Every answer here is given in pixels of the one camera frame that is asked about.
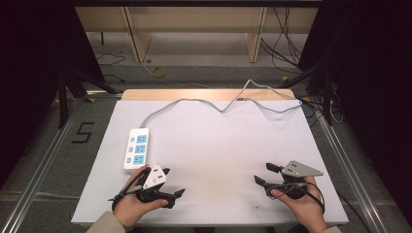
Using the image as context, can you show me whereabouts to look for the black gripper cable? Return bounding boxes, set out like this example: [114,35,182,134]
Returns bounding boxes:
[108,167,152,213]
[303,182,326,216]

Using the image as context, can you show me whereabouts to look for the dark curtain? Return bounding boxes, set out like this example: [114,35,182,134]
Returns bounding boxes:
[296,0,412,226]
[0,0,106,190]

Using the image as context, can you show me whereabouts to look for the wooden shelf unit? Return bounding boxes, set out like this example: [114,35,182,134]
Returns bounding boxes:
[74,6,321,64]

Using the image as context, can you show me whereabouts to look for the thin black floor cable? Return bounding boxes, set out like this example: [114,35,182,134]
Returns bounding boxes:
[95,52,127,83]

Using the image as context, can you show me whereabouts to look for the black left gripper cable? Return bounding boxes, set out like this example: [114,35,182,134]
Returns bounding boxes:
[108,167,152,213]

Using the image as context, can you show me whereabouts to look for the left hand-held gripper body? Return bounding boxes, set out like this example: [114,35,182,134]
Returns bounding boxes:
[135,163,170,205]

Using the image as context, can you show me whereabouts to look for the yellow floor cable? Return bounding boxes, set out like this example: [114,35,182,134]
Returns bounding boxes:
[141,62,210,89]

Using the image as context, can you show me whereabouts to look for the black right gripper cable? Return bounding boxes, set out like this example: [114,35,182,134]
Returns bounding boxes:
[303,182,326,216]

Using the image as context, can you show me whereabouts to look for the white power strip blue sockets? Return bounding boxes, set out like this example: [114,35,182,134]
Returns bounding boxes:
[122,127,151,171]

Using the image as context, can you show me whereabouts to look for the black cable beside table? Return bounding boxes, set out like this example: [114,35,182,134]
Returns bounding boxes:
[335,189,372,233]

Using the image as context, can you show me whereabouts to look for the grey power strip cable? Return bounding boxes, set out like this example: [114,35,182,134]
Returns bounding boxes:
[139,79,303,129]

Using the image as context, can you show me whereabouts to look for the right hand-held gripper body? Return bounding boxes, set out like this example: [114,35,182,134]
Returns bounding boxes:
[264,159,325,200]

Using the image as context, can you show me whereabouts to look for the black metal stand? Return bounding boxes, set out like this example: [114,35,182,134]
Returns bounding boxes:
[55,62,120,129]
[279,59,335,126]

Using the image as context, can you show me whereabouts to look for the aluminium floor rail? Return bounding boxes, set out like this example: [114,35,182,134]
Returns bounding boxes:
[314,106,392,233]
[0,91,124,233]

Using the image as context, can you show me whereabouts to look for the black floor cable bundle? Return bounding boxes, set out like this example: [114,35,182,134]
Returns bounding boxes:
[259,6,313,76]

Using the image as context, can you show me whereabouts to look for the person's left hand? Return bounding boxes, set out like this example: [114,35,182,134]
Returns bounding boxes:
[113,164,170,229]

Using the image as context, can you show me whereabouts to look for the person's right hand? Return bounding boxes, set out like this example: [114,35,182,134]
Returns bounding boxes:
[269,176,328,233]

